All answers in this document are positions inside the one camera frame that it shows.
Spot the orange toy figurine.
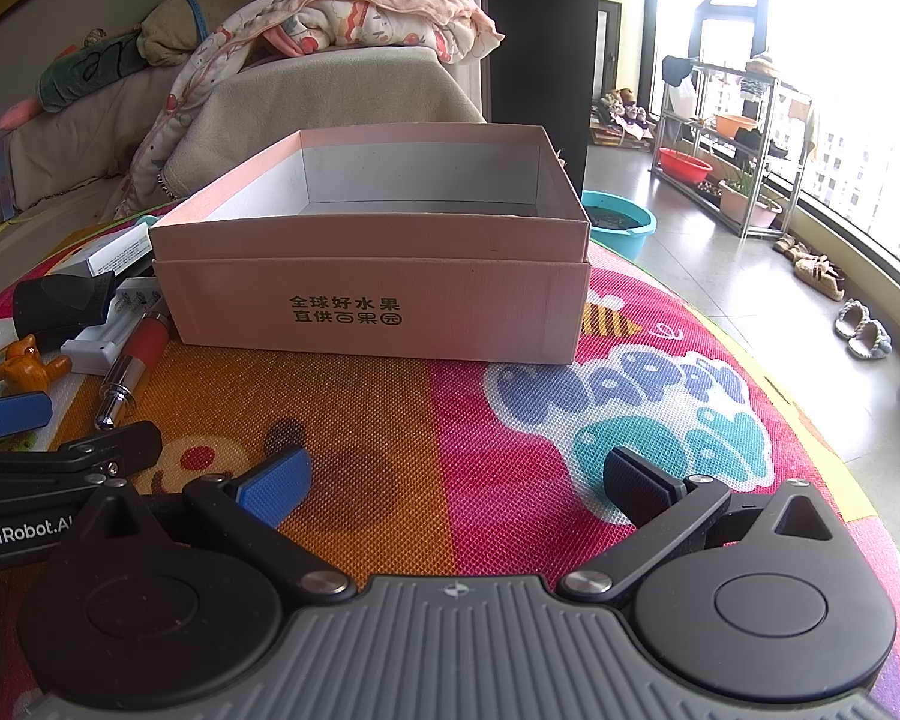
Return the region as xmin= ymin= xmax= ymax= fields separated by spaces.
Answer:
xmin=0 ymin=335 xmax=73 ymax=395

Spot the white battery charger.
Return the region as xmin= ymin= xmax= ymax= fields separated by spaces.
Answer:
xmin=61 ymin=277 xmax=162 ymax=377

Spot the black hair dryer nozzle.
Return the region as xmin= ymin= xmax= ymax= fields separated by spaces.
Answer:
xmin=13 ymin=273 xmax=119 ymax=353

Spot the white power adapter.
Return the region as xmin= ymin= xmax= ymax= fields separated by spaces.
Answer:
xmin=50 ymin=221 xmax=152 ymax=278

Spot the colourful cartoon play mat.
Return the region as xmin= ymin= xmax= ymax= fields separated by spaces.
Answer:
xmin=134 ymin=247 xmax=900 ymax=718

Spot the pair of light shoes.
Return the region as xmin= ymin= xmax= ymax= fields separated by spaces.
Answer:
xmin=832 ymin=299 xmax=893 ymax=361

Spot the beige sofa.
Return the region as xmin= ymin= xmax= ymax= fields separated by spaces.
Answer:
xmin=0 ymin=43 xmax=481 ymax=291

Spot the teal plastic basin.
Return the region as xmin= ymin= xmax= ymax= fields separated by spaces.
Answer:
xmin=580 ymin=190 xmax=656 ymax=262

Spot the pink cardboard box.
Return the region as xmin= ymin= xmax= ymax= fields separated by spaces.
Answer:
xmin=151 ymin=124 xmax=590 ymax=364

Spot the red plastic basin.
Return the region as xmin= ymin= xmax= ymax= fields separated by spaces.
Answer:
xmin=658 ymin=148 xmax=712 ymax=185

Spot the green plush toy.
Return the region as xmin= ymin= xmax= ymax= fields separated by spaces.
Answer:
xmin=37 ymin=29 xmax=149 ymax=112

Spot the metal shelf rack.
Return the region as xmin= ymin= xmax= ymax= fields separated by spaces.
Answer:
xmin=652 ymin=54 xmax=814 ymax=239

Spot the beige rolled cushion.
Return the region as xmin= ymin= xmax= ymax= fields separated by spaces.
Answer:
xmin=137 ymin=0 xmax=253 ymax=67

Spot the pink patterned blanket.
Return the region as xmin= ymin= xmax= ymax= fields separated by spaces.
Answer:
xmin=113 ymin=0 xmax=504 ymax=216

